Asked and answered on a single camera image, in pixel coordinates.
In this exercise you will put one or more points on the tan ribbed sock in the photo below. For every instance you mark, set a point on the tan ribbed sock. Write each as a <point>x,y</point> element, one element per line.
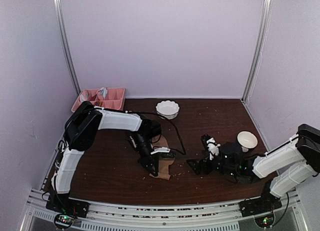
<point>164,163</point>

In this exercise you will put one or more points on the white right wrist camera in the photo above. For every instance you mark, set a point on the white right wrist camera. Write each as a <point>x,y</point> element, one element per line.
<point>210,145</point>

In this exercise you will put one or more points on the right aluminium frame post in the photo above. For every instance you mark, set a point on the right aluminium frame post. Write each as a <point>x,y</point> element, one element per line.
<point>263,27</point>

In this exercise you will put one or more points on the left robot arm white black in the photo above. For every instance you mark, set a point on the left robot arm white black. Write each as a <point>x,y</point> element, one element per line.
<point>80,132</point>

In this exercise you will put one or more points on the left aluminium frame post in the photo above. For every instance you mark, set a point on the left aluminium frame post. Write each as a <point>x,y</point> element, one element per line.
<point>65,45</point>

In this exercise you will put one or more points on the cream sock brown trim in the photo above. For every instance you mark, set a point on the cream sock brown trim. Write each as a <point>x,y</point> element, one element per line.
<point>131,142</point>

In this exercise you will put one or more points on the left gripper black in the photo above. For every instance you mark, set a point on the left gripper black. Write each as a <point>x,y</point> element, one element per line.
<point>146,162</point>

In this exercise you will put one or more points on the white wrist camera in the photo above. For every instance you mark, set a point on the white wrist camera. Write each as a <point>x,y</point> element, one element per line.
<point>210,145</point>
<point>160,149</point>

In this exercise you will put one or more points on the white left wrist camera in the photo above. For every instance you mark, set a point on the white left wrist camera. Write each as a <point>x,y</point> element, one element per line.
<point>160,149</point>

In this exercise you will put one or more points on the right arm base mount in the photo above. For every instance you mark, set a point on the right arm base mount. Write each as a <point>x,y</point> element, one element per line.
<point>262,209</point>

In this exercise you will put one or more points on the aluminium front rail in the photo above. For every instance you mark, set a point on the aluminium front rail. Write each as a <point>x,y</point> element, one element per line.
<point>219,216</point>

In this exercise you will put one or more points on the aluminium frame post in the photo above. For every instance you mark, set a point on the aluminium frame post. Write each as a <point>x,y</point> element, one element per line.
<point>263,27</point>
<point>65,45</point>

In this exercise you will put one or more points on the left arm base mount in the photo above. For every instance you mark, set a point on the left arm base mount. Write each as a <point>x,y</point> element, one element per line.
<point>68,210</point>

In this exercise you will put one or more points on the pink divided organizer tray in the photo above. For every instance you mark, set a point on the pink divided organizer tray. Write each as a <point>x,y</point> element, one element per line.
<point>115,99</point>

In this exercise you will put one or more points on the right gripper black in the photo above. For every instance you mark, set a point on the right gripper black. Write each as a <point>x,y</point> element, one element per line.
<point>198,163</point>

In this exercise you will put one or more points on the white fluted bowl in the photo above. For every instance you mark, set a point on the white fluted bowl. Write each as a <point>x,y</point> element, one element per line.
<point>167,109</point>

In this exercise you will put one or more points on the pink packet in tray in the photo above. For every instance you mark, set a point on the pink packet in tray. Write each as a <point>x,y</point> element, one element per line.
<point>85,95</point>

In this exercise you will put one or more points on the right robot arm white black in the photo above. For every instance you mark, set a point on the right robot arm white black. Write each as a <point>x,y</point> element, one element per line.
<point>301,154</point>

